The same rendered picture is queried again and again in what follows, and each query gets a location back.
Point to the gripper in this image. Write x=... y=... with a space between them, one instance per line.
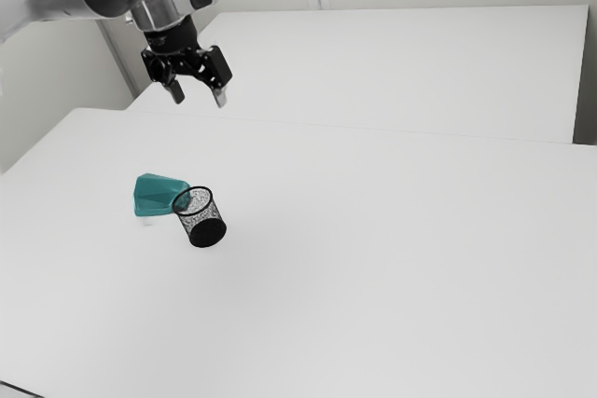
x=175 y=41

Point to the black mesh pen holder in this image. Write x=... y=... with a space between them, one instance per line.
x=201 y=218

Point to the teal faceted mug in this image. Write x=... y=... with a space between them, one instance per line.
x=156 y=196

